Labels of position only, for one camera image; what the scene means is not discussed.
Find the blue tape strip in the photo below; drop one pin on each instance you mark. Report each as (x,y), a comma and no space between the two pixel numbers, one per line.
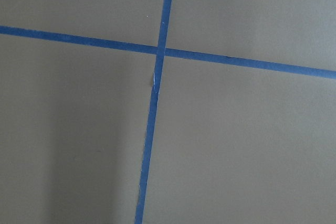
(150,129)
(78,40)

